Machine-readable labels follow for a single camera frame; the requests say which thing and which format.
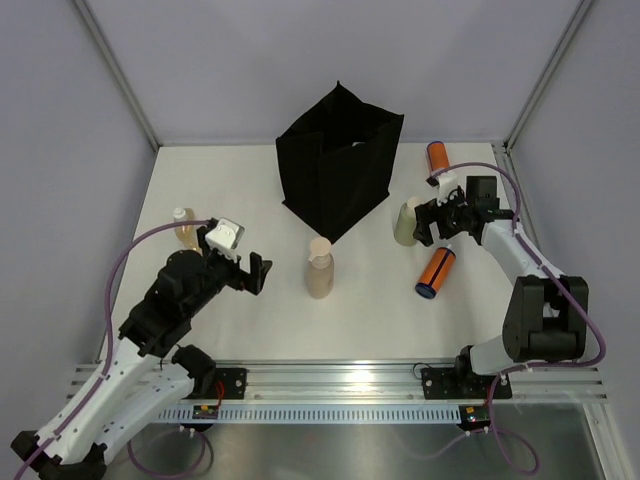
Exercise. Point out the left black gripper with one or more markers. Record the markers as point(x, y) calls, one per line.
point(241, 280)

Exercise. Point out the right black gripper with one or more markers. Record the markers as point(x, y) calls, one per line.
point(430, 212)

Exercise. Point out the green bottle white cap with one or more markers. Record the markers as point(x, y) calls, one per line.
point(407, 221)

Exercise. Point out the beige pump bottle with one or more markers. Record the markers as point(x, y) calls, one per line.
point(320, 269)

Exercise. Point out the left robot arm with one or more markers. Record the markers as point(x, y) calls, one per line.
point(145, 369)

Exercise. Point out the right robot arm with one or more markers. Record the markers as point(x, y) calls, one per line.
point(488, 358)

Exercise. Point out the orange tube near bag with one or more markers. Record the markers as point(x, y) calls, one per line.
point(437, 157)

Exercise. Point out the black canvas bag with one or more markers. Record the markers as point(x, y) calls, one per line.
point(328, 184)

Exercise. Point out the orange tube front right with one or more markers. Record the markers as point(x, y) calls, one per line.
point(436, 272)

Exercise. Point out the amber liquid clear bottle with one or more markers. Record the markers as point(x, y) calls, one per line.
point(186, 234)

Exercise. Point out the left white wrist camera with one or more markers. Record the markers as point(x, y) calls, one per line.
point(225, 238)

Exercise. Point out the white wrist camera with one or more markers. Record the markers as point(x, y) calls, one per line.
point(446, 182)
point(225, 238)

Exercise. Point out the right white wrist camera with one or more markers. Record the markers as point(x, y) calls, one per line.
point(446, 182)

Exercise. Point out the right side aluminium rail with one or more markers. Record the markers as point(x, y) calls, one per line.
point(545, 317)

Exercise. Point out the aluminium rail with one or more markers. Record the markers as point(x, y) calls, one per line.
point(545, 317)
point(398, 382)

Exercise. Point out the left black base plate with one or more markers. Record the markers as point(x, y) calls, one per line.
point(230, 381)

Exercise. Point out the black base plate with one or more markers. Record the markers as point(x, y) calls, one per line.
point(448, 384)
point(230, 381)

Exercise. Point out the white slotted cable duct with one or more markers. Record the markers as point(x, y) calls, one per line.
point(323, 414)

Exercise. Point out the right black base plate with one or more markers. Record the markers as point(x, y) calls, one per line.
point(448, 384)

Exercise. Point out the aluminium front rail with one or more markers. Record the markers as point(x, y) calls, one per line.
point(398, 382)

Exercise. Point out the right aluminium corner post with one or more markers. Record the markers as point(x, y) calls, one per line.
point(559, 51)

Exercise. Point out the aluminium corner post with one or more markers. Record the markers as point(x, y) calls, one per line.
point(559, 51)
point(99, 39)

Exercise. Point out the left aluminium corner post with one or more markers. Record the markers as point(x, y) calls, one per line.
point(99, 39)

